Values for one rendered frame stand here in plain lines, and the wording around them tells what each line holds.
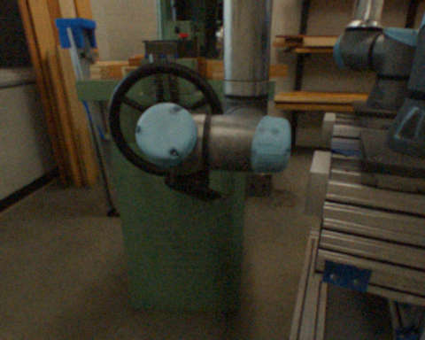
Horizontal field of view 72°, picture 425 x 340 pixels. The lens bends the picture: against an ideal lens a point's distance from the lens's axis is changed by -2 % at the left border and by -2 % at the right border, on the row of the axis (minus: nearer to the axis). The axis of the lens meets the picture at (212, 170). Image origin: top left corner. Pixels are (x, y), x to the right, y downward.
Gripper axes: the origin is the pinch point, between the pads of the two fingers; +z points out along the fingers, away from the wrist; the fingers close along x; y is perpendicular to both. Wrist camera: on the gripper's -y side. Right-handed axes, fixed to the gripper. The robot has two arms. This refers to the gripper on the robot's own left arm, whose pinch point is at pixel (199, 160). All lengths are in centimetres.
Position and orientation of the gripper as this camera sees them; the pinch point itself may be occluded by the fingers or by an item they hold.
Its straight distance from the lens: 70.2
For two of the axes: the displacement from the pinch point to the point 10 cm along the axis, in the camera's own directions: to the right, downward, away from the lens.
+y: -0.7, 9.9, -1.3
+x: 9.9, 0.6, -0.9
